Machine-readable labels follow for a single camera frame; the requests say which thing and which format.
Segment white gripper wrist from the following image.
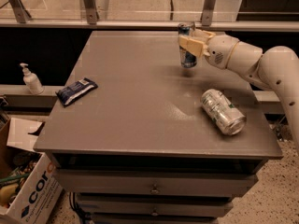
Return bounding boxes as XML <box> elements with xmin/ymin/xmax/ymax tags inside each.
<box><xmin>178</xmin><ymin>29</ymin><xmax>239</xmax><ymax>69</ymax></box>

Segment redbull can blue silver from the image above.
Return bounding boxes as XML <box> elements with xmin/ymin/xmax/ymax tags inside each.
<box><xmin>178</xmin><ymin>22</ymin><xmax>197</xmax><ymax>68</ymax></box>

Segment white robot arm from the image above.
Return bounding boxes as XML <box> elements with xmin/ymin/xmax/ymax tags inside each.
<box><xmin>178</xmin><ymin>29</ymin><xmax>299</xmax><ymax>150</ymax></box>

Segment silver green soda can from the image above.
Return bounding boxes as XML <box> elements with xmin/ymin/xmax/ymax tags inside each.
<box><xmin>201</xmin><ymin>89</ymin><xmax>247</xmax><ymax>135</ymax></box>

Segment grey drawer cabinet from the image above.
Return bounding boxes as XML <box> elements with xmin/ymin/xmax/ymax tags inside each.
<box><xmin>35</xmin><ymin>31</ymin><xmax>282</xmax><ymax>224</ymax></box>

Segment dark blue snack packet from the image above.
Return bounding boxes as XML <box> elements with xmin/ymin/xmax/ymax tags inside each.
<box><xmin>56</xmin><ymin>77</ymin><xmax>98</xmax><ymax>106</ymax></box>

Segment white pump dispenser bottle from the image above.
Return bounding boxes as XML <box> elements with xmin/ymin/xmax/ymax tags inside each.
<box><xmin>20</xmin><ymin>63</ymin><xmax>44</xmax><ymax>95</ymax></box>

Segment upper grey drawer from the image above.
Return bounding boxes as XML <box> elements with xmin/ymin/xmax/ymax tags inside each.
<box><xmin>54</xmin><ymin>169</ymin><xmax>257</xmax><ymax>197</ymax></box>

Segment grey drawer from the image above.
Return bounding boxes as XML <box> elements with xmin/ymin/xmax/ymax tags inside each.
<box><xmin>54</xmin><ymin>169</ymin><xmax>257</xmax><ymax>197</ymax></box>
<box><xmin>78</xmin><ymin>195</ymin><xmax>233</xmax><ymax>217</ymax></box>

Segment lower grey drawer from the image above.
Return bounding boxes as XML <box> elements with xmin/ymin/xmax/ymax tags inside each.
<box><xmin>78</xmin><ymin>195</ymin><xmax>233</xmax><ymax>217</ymax></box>

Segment white cardboard box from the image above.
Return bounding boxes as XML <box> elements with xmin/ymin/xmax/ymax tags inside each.
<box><xmin>0</xmin><ymin>118</ymin><xmax>63</xmax><ymax>224</ymax></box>

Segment metal railing post right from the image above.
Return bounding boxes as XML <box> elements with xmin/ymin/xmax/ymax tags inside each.
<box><xmin>201</xmin><ymin>0</ymin><xmax>216</xmax><ymax>26</ymax></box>

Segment metal railing post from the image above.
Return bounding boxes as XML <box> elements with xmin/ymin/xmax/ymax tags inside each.
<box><xmin>201</xmin><ymin>0</ymin><xmax>216</xmax><ymax>26</ymax></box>
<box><xmin>83</xmin><ymin>0</ymin><xmax>98</xmax><ymax>24</ymax></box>
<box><xmin>8</xmin><ymin>0</ymin><xmax>31</xmax><ymax>23</ymax></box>

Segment metal railing post middle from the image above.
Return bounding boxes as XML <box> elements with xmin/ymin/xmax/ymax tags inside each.
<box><xmin>83</xmin><ymin>0</ymin><xmax>98</xmax><ymax>24</ymax></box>

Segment metal railing post left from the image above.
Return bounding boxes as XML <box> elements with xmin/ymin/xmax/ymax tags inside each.
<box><xmin>8</xmin><ymin>0</ymin><xmax>31</xmax><ymax>23</ymax></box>

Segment black cables under cabinet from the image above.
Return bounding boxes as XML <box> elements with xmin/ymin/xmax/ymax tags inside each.
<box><xmin>68</xmin><ymin>192</ymin><xmax>92</xmax><ymax>224</ymax></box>

